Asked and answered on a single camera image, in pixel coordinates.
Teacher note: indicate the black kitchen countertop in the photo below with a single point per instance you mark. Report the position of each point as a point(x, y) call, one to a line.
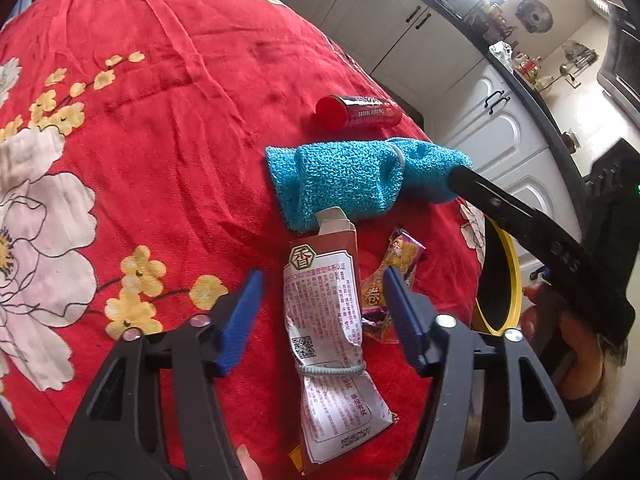
point(530, 97)

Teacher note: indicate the round wall fan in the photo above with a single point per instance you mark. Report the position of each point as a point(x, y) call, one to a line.
point(534, 16)

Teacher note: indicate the black range hood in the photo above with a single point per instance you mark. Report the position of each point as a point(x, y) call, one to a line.
point(625, 70)

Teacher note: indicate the person's left hand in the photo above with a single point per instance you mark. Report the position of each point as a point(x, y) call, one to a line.
point(249, 465)

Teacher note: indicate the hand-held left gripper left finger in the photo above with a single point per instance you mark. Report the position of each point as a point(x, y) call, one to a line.
point(245, 320)

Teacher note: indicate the yellow purple candy wrapper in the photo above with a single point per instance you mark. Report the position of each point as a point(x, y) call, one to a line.
point(400, 252)

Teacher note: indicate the brown white carton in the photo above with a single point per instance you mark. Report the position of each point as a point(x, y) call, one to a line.
point(320, 300)

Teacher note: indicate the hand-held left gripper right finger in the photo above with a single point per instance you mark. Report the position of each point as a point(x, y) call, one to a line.
point(405, 320)

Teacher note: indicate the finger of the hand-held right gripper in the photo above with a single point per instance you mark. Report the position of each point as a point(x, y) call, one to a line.
point(495, 202)

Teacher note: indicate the yellow rimmed black bin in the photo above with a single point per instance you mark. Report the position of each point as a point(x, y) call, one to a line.
point(500, 285)

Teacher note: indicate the cluster of condiment bottles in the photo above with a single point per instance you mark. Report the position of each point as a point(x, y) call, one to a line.
point(525, 67)

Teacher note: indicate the red cylinder tube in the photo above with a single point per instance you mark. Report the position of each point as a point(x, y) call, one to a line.
point(365, 110)

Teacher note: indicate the person's right forearm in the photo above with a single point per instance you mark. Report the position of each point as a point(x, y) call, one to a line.
point(607, 395)

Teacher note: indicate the white kitchen cabinets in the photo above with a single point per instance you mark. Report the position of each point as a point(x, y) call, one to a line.
point(450, 60)

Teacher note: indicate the red floral blanket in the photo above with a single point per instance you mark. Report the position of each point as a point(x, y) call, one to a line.
point(150, 110)

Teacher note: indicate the person's right hand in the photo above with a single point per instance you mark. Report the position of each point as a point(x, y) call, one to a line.
point(580, 355)

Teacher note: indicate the blue mesh cloth roll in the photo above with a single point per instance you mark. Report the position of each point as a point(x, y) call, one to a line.
point(340, 175)

